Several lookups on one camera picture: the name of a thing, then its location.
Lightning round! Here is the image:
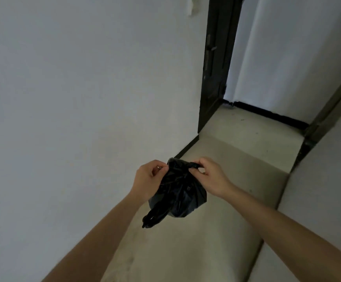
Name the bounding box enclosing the person's left hand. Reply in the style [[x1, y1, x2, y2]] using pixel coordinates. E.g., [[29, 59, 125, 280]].
[[130, 160, 169, 203]]

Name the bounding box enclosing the person's right hand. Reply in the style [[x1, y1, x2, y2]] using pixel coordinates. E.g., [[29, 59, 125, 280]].
[[189, 157, 236, 199]]

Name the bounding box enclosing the black plastic bag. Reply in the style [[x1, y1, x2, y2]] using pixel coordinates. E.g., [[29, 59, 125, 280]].
[[142, 157, 207, 229]]

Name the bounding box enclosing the person's left forearm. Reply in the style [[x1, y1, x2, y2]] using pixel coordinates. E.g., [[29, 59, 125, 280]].
[[42, 189, 149, 282]]

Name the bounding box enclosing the person's right forearm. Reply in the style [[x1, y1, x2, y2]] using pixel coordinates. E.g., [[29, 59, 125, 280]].
[[223, 185, 341, 282]]

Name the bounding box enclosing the black baseboard strip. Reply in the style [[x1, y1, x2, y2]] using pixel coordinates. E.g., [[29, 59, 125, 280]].
[[223, 99, 310, 130]]

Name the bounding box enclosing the dark door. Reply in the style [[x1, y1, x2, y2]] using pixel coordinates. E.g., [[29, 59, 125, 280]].
[[198, 0, 244, 134]]

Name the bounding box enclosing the black door handle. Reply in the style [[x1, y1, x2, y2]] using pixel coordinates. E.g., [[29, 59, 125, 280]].
[[204, 34, 217, 71]]

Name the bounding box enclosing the dark door frame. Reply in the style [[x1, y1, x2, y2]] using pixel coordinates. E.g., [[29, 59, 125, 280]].
[[290, 63, 341, 174]]

